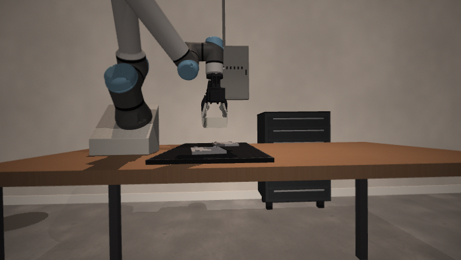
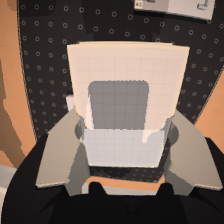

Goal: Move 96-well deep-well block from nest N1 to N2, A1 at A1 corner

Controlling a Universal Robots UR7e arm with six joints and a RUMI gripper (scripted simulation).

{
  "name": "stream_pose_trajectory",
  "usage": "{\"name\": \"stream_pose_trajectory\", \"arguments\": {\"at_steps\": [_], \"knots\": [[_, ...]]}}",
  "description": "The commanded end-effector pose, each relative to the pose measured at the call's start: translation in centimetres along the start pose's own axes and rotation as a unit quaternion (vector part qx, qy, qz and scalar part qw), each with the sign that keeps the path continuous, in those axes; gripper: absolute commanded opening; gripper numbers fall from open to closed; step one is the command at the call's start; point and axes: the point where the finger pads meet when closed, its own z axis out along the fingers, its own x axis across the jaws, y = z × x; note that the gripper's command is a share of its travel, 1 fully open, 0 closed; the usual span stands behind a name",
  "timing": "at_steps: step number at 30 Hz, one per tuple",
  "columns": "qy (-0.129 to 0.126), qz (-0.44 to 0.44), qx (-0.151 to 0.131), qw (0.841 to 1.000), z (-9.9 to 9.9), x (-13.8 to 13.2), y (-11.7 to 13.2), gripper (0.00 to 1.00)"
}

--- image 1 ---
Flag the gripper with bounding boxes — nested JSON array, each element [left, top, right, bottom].
[[201, 72, 227, 127]]

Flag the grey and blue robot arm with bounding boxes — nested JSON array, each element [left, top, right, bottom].
[[104, 0, 225, 130]]

